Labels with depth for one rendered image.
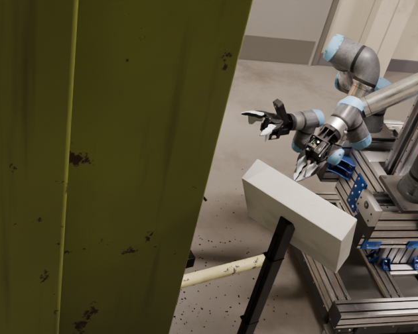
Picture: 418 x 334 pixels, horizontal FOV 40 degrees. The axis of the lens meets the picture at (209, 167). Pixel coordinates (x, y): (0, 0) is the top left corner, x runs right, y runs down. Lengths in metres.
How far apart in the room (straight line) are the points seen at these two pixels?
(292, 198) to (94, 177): 0.56
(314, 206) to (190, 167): 0.36
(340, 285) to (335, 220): 1.26
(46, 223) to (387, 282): 1.98
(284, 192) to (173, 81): 0.50
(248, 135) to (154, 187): 2.49
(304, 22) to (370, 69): 2.65
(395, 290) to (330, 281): 0.33
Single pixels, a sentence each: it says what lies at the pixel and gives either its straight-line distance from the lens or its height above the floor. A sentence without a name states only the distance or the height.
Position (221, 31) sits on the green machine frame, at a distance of 1.36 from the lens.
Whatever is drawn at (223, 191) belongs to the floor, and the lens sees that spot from 3.46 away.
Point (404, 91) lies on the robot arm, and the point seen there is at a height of 1.29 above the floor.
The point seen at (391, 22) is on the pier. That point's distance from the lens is 5.12.
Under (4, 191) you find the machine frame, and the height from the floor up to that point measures 1.33.
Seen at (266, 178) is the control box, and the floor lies 1.18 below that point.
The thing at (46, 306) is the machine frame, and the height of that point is 0.91.
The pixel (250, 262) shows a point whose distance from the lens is 2.18.
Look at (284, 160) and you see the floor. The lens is 3.87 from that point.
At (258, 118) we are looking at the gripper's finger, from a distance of 2.30.
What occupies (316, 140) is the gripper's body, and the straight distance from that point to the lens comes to 1.92.
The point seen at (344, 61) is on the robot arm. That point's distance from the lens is 2.38.
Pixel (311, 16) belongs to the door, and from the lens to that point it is 4.96.
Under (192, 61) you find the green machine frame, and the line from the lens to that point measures 1.36.
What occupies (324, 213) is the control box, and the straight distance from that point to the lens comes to 1.62.
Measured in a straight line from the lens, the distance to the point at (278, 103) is 2.26.
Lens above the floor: 2.17
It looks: 37 degrees down
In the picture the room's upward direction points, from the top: 14 degrees clockwise
